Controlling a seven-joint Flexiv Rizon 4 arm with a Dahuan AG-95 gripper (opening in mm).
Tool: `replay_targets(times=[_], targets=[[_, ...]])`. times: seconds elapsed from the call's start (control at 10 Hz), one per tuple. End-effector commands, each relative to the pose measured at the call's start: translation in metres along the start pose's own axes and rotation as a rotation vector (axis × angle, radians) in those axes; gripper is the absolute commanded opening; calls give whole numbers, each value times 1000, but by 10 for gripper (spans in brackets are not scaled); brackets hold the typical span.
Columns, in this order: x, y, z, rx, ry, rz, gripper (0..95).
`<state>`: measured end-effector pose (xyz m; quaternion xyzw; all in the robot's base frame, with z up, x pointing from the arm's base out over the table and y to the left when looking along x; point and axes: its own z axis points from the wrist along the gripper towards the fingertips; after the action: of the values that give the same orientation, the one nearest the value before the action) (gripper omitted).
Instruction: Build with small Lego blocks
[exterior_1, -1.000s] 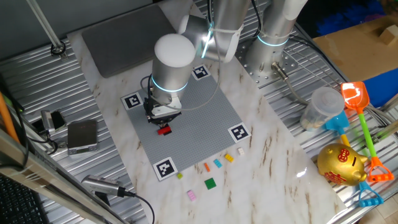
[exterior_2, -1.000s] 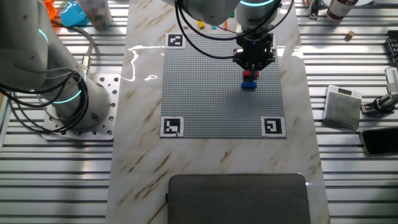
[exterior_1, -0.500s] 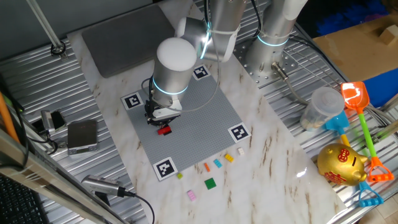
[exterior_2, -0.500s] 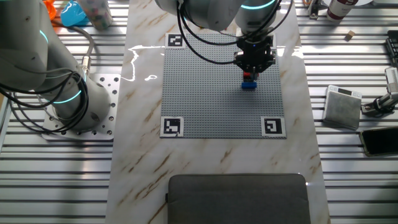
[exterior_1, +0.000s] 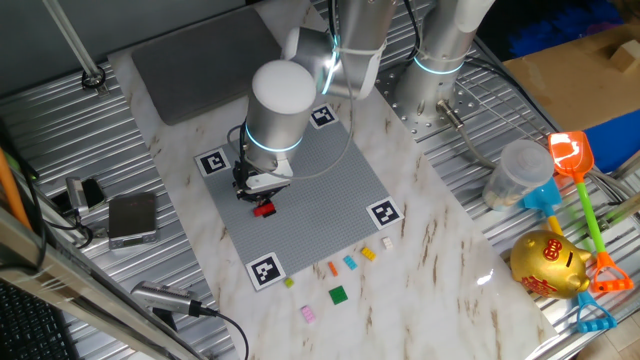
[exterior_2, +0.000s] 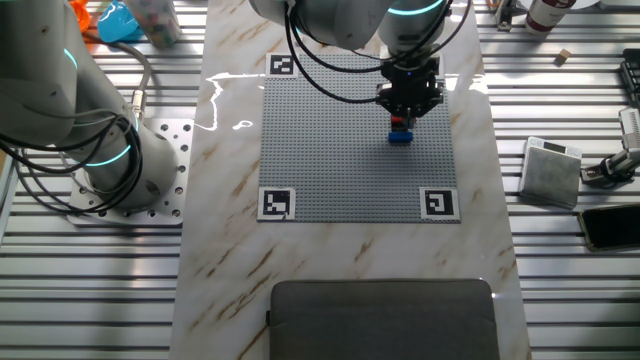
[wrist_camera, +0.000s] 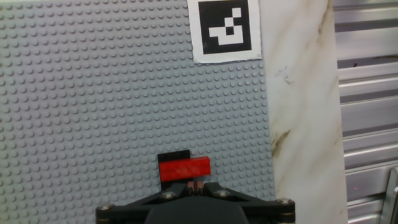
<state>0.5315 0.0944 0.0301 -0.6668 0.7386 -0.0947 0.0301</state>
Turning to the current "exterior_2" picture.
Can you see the grey fabric pad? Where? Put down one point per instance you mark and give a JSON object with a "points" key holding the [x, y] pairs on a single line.
{"points": [[382, 320]]}

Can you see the blue Lego brick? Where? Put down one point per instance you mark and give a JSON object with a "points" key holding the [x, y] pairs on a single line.
{"points": [[400, 138]]}

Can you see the red white can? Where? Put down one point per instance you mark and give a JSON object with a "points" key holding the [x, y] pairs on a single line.
{"points": [[547, 15]]}

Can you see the small brown wooden cube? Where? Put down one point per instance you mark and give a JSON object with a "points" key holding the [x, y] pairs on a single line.
{"points": [[563, 56]]}

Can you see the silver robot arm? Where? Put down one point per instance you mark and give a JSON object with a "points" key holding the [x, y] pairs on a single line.
{"points": [[60, 75]]}

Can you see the silver digital scale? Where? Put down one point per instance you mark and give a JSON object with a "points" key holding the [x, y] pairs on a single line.
{"points": [[550, 175]]}

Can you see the silver camera on clamp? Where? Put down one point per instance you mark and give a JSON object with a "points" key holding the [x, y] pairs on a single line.
{"points": [[631, 127]]}

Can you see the grey Lego baseplate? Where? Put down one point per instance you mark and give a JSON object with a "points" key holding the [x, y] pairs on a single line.
{"points": [[340, 165]]}

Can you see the black white fiducial marker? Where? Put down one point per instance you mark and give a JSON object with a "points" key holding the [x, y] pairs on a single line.
{"points": [[440, 67], [276, 203], [440, 203], [279, 65]]}

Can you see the clear plastic cup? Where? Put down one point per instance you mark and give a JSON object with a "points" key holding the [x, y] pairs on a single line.
{"points": [[155, 22]]}

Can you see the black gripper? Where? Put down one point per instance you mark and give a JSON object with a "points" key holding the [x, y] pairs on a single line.
{"points": [[411, 90]]}

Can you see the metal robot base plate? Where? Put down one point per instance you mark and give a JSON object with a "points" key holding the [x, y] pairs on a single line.
{"points": [[172, 135]]}

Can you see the black keyboard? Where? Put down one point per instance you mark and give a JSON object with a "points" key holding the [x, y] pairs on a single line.
{"points": [[632, 75]]}

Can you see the black smartphone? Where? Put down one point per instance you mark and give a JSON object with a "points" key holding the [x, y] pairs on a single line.
{"points": [[612, 227]]}

